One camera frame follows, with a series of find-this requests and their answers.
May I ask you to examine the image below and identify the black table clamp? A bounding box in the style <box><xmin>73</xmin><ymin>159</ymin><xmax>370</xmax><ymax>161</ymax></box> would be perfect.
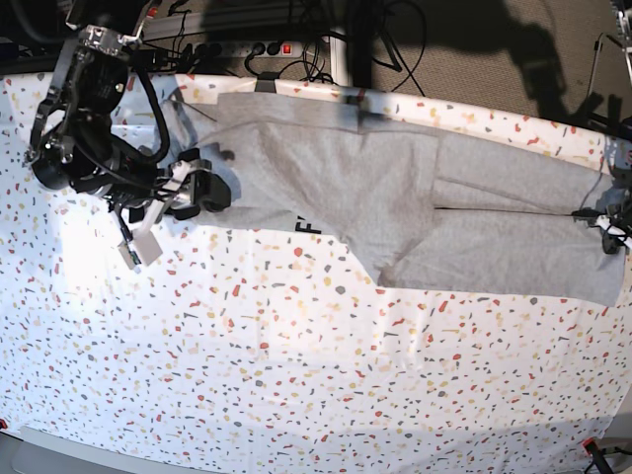
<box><xmin>255</xmin><ymin>71</ymin><xmax>279</xmax><ymax>94</ymax></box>

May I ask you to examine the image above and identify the red clamp bottom right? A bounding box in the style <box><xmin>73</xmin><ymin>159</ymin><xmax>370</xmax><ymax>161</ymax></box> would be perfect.
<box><xmin>582</xmin><ymin>437</ymin><xmax>613</xmax><ymax>474</ymax></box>

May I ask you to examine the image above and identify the grey table frame leg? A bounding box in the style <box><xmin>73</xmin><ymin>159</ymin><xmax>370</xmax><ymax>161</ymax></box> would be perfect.
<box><xmin>329</xmin><ymin>37</ymin><xmax>353</xmax><ymax>87</ymax></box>

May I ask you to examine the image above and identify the grey T-shirt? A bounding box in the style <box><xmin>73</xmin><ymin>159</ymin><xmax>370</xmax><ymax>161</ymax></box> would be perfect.
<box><xmin>162</xmin><ymin>93</ymin><xmax>625</xmax><ymax>306</ymax></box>

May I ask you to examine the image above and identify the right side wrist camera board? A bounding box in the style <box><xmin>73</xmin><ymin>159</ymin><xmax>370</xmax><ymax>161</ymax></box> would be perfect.
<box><xmin>118</xmin><ymin>231</ymin><xmax>163</xmax><ymax>271</ymax></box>

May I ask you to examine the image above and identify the right side gripper body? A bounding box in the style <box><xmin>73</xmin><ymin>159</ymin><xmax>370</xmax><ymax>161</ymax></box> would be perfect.
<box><xmin>98</xmin><ymin>147</ymin><xmax>218</xmax><ymax>223</ymax></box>

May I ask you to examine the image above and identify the terrazzo pattern tablecloth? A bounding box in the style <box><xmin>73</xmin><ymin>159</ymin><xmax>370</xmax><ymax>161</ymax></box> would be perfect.
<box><xmin>1</xmin><ymin>73</ymin><xmax>631</xmax><ymax>473</ymax></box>

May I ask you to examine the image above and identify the white power strip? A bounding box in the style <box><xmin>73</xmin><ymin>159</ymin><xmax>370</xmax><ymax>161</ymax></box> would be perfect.
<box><xmin>193</xmin><ymin>40</ymin><xmax>304</xmax><ymax>58</ymax></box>

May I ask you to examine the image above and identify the thin metal stand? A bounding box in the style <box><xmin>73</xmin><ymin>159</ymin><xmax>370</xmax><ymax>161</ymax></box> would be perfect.
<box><xmin>587</xmin><ymin>33</ymin><xmax>632</xmax><ymax>97</ymax></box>

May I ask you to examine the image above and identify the left side gripper body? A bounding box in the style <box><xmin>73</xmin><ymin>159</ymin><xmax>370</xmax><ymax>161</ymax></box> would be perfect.
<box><xmin>595</xmin><ymin>192</ymin><xmax>631</xmax><ymax>249</ymax></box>

